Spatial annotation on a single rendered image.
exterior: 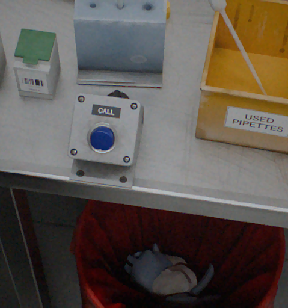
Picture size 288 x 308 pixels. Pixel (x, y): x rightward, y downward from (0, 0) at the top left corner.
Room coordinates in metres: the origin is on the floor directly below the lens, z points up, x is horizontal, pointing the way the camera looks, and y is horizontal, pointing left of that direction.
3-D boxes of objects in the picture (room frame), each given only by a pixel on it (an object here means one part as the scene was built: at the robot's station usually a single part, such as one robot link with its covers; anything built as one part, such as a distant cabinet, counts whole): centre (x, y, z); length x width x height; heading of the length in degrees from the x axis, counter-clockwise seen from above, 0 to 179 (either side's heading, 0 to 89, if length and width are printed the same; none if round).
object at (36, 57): (0.54, 0.12, 0.91); 0.05 x 0.04 x 0.07; 173
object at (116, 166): (0.47, 0.04, 0.92); 0.13 x 0.07 x 0.08; 173
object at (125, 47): (0.58, 0.03, 0.92); 0.10 x 0.07 x 0.10; 90
